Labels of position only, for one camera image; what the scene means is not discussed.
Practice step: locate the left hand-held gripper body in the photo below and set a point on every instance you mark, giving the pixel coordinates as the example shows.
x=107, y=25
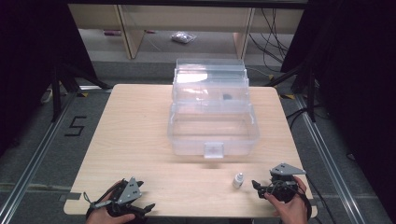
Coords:
x=130, y=191

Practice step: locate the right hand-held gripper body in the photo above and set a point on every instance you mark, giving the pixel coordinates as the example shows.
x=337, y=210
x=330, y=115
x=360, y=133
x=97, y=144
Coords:
x=285, y=185

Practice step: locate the small white dropper bottle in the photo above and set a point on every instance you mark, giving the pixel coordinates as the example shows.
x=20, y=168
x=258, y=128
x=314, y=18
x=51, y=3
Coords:
x=238, y=181

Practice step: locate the clear plastic storage box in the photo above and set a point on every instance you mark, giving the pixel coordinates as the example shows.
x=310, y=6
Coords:
x=214, y=146

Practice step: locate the person's right hand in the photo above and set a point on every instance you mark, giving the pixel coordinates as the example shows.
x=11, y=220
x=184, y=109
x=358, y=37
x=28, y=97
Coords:
x=294, y=211

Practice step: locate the person's left hand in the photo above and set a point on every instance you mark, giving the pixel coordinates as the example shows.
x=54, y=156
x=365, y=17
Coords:
x=102, y=217

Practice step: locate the grey tape strip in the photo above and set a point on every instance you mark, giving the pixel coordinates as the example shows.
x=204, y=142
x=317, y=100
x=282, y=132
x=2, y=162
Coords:
x=71, y=196

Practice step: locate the yellow tape piece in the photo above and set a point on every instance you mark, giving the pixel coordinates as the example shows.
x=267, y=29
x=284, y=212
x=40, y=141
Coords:
x=288, y=96
x=82, y=94

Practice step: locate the black metal stand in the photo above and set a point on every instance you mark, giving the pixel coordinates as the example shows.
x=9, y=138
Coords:
x=56, y=93
x=311, y=99

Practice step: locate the small dark round object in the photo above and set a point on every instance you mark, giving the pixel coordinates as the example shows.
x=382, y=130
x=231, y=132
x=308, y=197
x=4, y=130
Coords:
x=228, y=96

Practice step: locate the dark curtain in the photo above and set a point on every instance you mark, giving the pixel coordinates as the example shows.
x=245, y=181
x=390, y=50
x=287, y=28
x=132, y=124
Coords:
x=358, y=77
x=28, y=56

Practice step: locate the crumpled clear plastic bag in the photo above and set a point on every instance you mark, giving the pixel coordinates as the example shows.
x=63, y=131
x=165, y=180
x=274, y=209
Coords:
x=183, y=37

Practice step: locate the pink flat object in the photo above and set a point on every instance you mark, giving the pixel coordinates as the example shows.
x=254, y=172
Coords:
x=112, y=32

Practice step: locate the light wooden shelf unit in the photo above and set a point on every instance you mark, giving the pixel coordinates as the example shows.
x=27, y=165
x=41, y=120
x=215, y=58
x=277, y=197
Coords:
x=134, y=28

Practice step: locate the aluminium floor rail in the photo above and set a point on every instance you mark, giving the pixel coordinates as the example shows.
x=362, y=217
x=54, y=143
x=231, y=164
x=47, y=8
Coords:
x=327, y=161
x=31, y=168

